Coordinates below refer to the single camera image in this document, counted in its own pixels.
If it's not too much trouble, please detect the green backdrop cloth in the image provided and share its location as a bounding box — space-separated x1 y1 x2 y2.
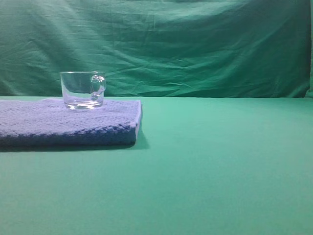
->
0 0 313 98

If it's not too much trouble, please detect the transparent glass cup with handle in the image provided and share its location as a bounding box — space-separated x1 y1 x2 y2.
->
60 71 106 110

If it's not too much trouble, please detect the folded blue towel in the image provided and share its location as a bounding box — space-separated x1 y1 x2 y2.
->
0 98 142 147

